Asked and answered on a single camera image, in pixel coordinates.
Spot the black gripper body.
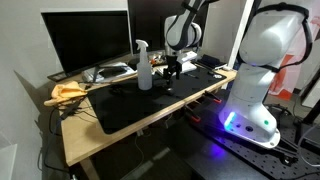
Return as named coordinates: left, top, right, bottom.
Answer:
left=165, top=54, right=183, bottom=73

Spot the black computer mouse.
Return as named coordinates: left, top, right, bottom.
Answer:
left=162, top=85, right=175, bottom=94

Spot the translucent white spray bottle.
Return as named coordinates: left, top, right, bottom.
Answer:
left=134, top=39, right=154, bottom=92

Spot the white computer keyboard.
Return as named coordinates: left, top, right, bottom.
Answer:
left=153, top=61, right=198, bottom=78

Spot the red snack packet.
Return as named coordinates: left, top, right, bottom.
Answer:
left=149, top=56, right=167, bottom=66

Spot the round black pad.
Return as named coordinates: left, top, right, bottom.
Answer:
left=127, top=58, right=141, bottom=72

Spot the black orange clamp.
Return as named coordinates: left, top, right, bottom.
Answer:
left=183, top=104, right=202, bottom=123
left=203, top=90, right=223, bottom=104

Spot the black desk mat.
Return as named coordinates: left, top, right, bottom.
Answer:
left=85, top=64, right=228, bottom=136

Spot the black-framed monitor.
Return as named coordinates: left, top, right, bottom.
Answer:
left=126, top=0, right=209, bottom=54

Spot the large white-framed monitor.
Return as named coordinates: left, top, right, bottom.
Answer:
left=39, top=9, right=133, bottom=83

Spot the black perforated breadboard table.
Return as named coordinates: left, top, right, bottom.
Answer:
left=159, top=89, right=320, bottom=180

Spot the orange cloth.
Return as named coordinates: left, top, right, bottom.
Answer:
left=43, top=81, right=89, bottom=108

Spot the red white banner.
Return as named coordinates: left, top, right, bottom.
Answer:
left=271, top=13, right=320, bottom=101

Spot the black tripod stand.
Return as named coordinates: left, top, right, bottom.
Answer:
left=293, top=66, right=320, bottom=144

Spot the black cable bundle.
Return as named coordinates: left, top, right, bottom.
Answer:
left=48, top=99, right=101, bottom=138

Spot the white cable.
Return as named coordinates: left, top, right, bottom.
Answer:
left=296, top=123, right=320, bottom=168

